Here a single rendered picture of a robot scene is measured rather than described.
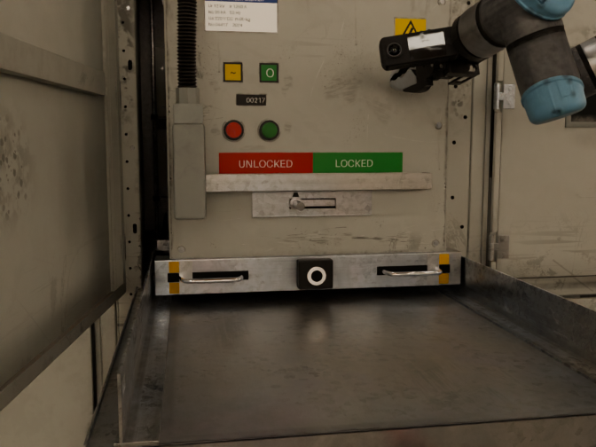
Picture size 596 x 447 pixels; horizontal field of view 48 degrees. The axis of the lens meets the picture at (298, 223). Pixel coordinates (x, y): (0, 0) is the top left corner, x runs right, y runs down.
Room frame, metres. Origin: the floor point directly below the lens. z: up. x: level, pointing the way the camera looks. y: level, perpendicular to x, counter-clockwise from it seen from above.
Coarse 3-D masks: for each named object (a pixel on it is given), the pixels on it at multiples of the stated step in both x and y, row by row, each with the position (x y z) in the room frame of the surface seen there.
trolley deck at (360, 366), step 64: (128, 320) 1.01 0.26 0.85; (192, 320) 1.01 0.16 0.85; (256, 320) 1.01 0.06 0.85; (320, 320) 1.01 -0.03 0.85; (384, 320) 1.01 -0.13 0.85; (448, 320) 1.01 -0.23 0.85; (192, 384) 0.73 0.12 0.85; (256, 384) 0.73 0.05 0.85; (320, 384) 0.73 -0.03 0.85; (384, 384) 0.73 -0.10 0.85; (448, 384) 0.73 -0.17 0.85; (512, 384) 0.73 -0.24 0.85; (576, 384) 0.73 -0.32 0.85
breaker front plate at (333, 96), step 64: (320, 0) 1.15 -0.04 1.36; (384, 0) 1.17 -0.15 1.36; (448, 0) 1.19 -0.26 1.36; (256, 64) 1.14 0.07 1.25; (320, 64) 1.15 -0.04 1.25; (256, 128) 1.14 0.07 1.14; (320, 128) 1.15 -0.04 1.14; (384, 128) 1.17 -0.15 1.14; (256, 192) 1.13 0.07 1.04; (320, 192) 1.15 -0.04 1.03; (384, 192) 1.17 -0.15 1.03; (192, 256) 1.12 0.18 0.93
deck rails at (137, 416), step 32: (448, 288) 1.22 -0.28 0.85; (480, 288) 1.11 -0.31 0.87; (512, 288) 1.00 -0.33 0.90; (160, 320) 1.00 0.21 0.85; (512, 320) 1.00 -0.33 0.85; (544, 320) 0.91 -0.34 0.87; (576, 320) 0.83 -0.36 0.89; (128, 352) 0.65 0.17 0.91; (160, 352) 0.84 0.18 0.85; (544, 352) 0.85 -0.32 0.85; (576, 352) 0.83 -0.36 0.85; (128, 384) 0.64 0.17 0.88; (160, 384) 0.72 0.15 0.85; (128, 416) 0.63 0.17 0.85; (160, 416) 0.64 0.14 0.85
